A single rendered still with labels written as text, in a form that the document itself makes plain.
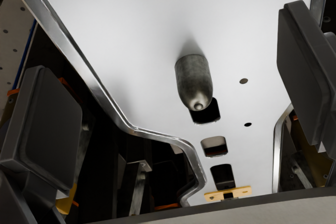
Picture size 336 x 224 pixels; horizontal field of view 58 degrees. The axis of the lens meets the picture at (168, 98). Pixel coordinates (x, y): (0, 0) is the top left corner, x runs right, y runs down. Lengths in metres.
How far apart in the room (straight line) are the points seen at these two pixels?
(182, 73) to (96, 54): 0.08
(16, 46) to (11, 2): 0.11
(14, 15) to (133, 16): 0.44
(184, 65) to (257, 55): 0.07
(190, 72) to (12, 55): 0.53
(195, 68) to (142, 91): 0.07
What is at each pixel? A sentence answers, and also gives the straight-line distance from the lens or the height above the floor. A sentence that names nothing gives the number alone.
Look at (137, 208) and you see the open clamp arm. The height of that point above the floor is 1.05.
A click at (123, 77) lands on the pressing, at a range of 0.29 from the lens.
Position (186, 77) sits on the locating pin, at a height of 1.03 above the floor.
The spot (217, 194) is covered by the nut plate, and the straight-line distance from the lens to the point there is 0.57.
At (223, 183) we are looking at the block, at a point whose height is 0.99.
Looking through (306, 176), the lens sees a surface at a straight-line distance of 0.51.
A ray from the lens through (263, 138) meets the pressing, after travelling 0.42.
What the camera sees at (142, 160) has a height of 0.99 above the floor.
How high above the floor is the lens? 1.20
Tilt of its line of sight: 39 degrees down
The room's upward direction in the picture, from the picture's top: 174 degrees clockwise
